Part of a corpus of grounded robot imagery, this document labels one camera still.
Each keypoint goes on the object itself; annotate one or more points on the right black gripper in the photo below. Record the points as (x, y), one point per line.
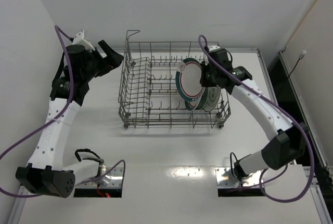
(205, 71)

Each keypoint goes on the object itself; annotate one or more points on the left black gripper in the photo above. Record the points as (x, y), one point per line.
(103, 61)

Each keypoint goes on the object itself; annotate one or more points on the white plate with grey pattern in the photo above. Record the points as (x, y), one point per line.
(214, 94)

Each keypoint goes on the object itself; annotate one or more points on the green red rimmed plate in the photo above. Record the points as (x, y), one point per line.
(195, 105)
(187, 79)

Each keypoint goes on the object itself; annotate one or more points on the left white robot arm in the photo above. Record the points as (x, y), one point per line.
(45, 173)

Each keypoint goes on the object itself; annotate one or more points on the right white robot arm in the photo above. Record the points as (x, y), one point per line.
(285, 141)

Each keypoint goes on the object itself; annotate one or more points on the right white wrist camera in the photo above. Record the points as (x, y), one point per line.
(212, 48)

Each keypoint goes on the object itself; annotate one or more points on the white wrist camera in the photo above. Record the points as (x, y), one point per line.
(80, 39)
(212, 48)

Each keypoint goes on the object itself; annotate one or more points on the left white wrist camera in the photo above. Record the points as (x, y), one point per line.
(80, 39)

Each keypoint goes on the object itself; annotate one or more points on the grey wire dish rack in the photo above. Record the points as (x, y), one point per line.
(148, 95)

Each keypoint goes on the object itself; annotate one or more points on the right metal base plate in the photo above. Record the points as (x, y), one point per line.
(225, 180)

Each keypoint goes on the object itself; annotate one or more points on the metal base plate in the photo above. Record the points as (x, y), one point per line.
(113, 181)
(225, 180)

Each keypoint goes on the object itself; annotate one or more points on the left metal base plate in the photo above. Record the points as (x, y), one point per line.
(113, 181)

